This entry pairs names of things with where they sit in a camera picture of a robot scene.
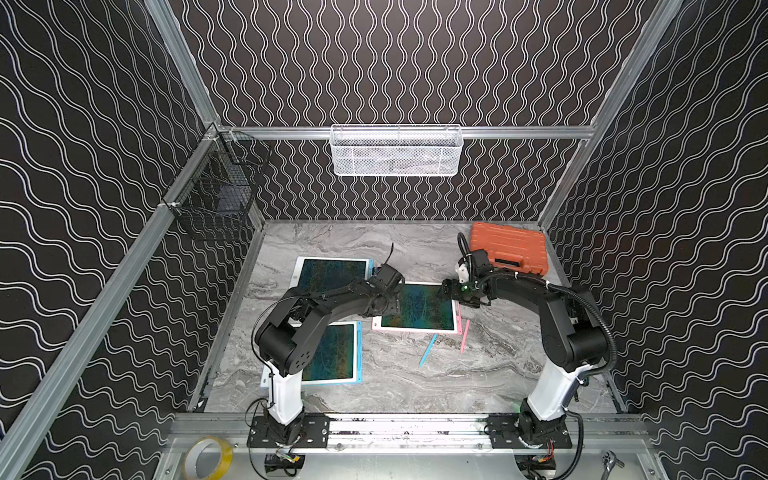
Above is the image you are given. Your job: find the pink writing tablet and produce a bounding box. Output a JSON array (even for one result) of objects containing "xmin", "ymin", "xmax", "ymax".
[{"xmin": 372, "ymin": 282, "xmax": 463, "ymax": 335}]

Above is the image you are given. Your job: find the pink stylus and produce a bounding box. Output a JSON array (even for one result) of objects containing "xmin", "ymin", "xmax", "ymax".
[{"xmin": 460, "ymin": 319, "xmax": 471, "ymax": 354}]

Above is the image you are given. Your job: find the blue tablet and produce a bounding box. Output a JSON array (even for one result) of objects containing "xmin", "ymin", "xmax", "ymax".
[
  {"xmin": 290, "ymin": 257, "xmax": 374, "ymax": 292},
  {"xmin": 259, "ymin": 320, "xmax": 364, "ymax": 386}
]

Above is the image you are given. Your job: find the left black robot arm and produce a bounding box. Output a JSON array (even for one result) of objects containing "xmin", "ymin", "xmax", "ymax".
[{"xmin": 251, "ymin": 264, "xmax": 405, "ymax": 430}]

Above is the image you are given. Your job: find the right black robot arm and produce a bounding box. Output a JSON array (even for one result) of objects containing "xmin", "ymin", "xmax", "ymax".
[{"xmin": 441, "ymin": 270, "xmax": 616, "ymax": 446}]

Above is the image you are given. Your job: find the blue stylus on table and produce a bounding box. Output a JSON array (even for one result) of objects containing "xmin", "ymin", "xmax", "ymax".
[{"xmin": 418, "ymin": 333, "xmax": 438, "ymax": 368}]

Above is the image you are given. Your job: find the orange plastic tool case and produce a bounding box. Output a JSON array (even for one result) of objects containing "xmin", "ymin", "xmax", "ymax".
[{"xmin": 470, "ymin": 222, "xmax": 549, "ymax": 276}]

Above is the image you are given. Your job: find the yellow tape roll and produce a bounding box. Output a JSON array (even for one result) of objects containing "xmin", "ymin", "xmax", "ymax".
[{"xmin": 181, "ymin": 436, "xmax": 234, "ymax": 480}]

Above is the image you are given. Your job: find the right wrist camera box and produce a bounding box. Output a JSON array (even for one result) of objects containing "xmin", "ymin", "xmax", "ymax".
[{"xmin": 455, "ymin": 249, "xmax": 493, "ymax": 284}]

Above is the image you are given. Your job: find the white wire basket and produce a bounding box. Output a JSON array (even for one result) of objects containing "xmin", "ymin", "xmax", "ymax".
[{"xmin": 329, "ymin": 124, "xmax": 464, "ymax": 177}]

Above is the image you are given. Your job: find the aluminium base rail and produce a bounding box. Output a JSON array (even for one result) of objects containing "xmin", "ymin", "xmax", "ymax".
[{"xmin": 246, "ymin": 413, "xmax": 573, "ymax": 453}]

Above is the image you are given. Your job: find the black wire basket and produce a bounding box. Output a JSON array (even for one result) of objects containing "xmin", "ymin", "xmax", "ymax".
[{"xmin": 169, "ymin": 124, "xmax": 274, "ymax": 243}]

